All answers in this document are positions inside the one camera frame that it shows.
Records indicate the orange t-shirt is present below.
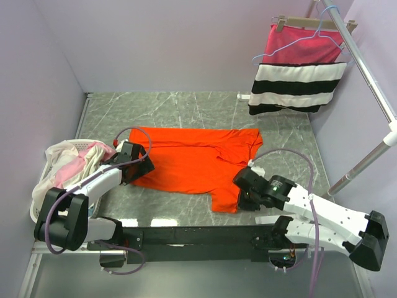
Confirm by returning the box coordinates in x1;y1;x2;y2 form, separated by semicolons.
129;127;263;214

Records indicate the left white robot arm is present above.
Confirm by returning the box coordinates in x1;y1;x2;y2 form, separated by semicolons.
33;141;154;254

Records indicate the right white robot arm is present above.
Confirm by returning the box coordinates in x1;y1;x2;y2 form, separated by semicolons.
233;166;389;272

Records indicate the white laundry basket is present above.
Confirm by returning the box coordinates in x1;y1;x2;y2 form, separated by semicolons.
29;138;106;224

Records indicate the cream and pink clothes pile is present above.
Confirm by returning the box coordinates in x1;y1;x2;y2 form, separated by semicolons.
30;139;116;221

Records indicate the black base beam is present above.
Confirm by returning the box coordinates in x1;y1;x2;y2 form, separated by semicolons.
86;225;311;268

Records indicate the black white striped cloth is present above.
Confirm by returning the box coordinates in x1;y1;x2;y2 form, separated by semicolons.
248;62;347;115

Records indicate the pink towel on hanger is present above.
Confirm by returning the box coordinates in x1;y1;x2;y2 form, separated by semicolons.
262;24;343;65

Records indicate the wooden clip hanger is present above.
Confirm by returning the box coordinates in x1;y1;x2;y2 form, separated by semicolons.
270;14;359;33

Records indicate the silver clothes rack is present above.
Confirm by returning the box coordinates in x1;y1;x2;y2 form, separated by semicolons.
237;0;397;225

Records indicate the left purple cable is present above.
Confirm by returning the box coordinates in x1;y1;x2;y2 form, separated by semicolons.
45;126;153;276

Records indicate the purple cable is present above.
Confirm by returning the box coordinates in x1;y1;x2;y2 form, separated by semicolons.
45;126;153;276
248;148;326;298

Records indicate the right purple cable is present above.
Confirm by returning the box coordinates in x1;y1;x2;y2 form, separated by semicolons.
248;148;326;298

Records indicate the aluminium rail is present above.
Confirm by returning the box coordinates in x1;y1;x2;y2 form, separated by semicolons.
30;242;125;256

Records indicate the blue wire hanger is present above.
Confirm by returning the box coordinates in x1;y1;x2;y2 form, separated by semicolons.
251;5;350;66

